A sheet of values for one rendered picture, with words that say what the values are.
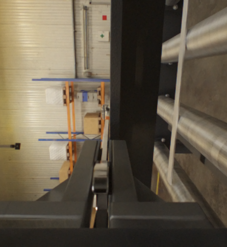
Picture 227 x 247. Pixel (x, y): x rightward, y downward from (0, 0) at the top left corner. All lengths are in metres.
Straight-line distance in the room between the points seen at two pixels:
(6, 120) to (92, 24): 6.58
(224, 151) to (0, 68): 10.53
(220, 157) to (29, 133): 10.44
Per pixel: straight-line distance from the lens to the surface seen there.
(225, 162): 0.47
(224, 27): 0.52
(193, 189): 0.79
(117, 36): 0.17
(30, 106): 10.29
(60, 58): 9.59
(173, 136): 0.74
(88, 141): 0.15
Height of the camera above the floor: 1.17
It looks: 1 degrees down
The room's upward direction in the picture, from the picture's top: 89 degrees counter-clockwise
